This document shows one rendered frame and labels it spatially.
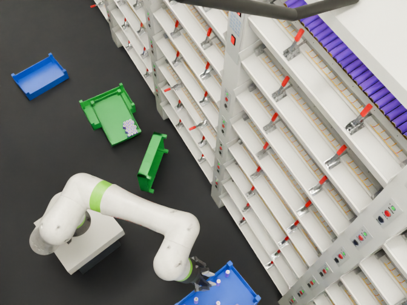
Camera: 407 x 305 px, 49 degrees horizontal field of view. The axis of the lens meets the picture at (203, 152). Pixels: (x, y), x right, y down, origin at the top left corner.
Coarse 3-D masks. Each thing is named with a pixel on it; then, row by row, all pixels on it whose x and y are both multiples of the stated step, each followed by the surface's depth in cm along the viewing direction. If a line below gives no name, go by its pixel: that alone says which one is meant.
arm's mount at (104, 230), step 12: (96, 216) 220; (108, 216) 220; (96, 228) 217; (108, 228) 217; (120, 228) 217; (72, 240) 214; (84, 240) 214; (96, 240) 214; (108, 240) 214; (60, 252) 211; (72, 252) 211; (84, 252) 211; (96, 252) 214; (72, 264) 208
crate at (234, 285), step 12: (228, 264) 188; (216, 276) 193; (240, 276) 189; (216, 288) 191; (228, 288) 191; (240, 288) 191; (192, 300) 188; (204, 300) 188; (216, 300) 188; (228, 300) 189; (240, 300) 189; (252, 300) 189
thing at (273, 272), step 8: (224, 192) 242; (224, 200) 246; (232, 200) 245; (232, 208) 243; (232, 216) 242; (240, 216) 241; (240, 224) 237; (248, 224) 238; (248, 232) 237; (248, 240) 236; (256, 240) 235; (256, 248) 233; (264, 248) 232; (264, 256) 231; (264, 264) 229; (272, 264) 226; (272, 272) 227; (280, 280) 225; (280, 288) 224; (288, 288) 223
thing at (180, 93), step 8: (160, 64) 240; (168, 72) 238; (168, 80) 236; (184, 96) 231; (184, 104) 229; (192, 112) 227; (200, 120) 224; (200, 128) 223; (208, 136) 220; (216, 136) 219
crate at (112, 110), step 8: (104, 96) 276; (112, 96) 282; (120, 96) 283; (96, 104) 279; (104, 104) 280; (112, 104) 282; (120, 104) 283; (96, 112) 279; (104, 112) 280; (112, 112) 281; (120, 112) 282; (128, 112) 283; (104, 120) 279; (112, 120) 280; (120, 120) 281; (104, 128) 278; (112, 128) 279; (120, 128) 280; (136, 128) 282; (112, 136) 278; (120, 136) 280; (112, 144) 270
